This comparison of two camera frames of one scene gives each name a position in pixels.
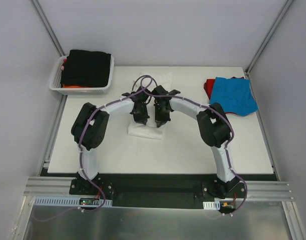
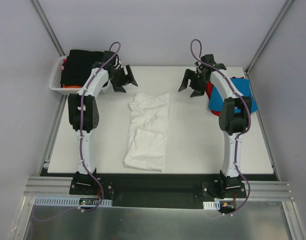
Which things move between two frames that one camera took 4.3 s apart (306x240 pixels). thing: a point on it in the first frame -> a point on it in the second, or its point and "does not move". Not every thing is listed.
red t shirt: x=208 y=86 does not move
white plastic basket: x=55 y=82 does not move
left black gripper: x=140 y=111 -> x=121 y=78
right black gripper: x=162 y=111 -> x=195 y=81
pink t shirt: x=62 y=66 does not move
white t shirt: x=150 y=79 -> x=145 y=147
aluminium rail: x=40 y=186 does not move
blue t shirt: x=234 y=95 does not move
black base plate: x=173 y=191 does not move
